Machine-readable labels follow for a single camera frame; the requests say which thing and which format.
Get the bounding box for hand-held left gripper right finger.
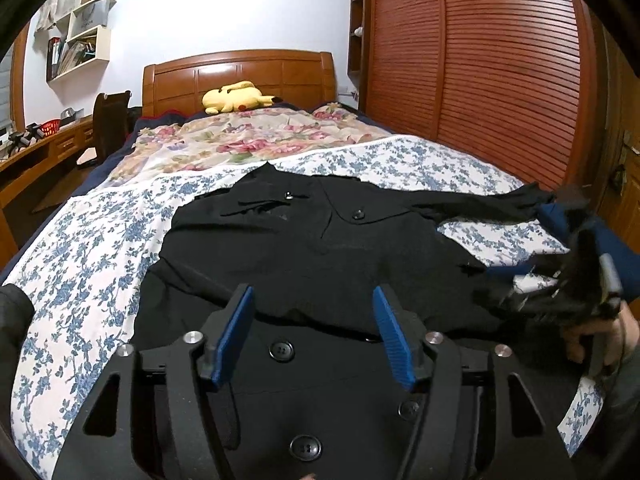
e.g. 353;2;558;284
372;285;576;480

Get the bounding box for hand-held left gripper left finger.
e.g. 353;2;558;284
52;284;256;480

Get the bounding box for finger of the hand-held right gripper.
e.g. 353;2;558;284
499;287;550;318
486;259;558;283

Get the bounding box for black button coat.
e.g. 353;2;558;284
132;162;608;480

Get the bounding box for person's right forearm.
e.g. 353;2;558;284
597;300;640;461

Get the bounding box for person's right hand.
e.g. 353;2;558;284
562;310;626;376

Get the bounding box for wooden door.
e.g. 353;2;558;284
595;25;640;241

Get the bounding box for blue floral white blanket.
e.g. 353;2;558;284
10;135;616;480

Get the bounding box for pink floral quilt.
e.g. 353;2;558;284
107;101;393;188

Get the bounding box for wooden louvred wardrobe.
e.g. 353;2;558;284
362;0;601;191

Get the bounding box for dark grey cloth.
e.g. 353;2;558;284
0;284;36;441

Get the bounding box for yellow plush toy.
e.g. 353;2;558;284
201;80;275;115

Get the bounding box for dark wooden chair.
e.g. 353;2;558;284
77;91;133;166

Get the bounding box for long wooden desk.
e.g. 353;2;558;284
0;115;101;271

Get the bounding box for wooden bed headboard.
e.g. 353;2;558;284
142;50;337;118

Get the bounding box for black tripod device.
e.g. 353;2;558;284
5;125;46;153

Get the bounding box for wooden open corner shelf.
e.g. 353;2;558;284
346;0;366;81

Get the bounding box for grey window blind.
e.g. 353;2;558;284
0;50;13;131

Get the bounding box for wooden window frame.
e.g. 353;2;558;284
9;25;32;131

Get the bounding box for white wall shelf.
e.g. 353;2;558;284
34;0;118;82

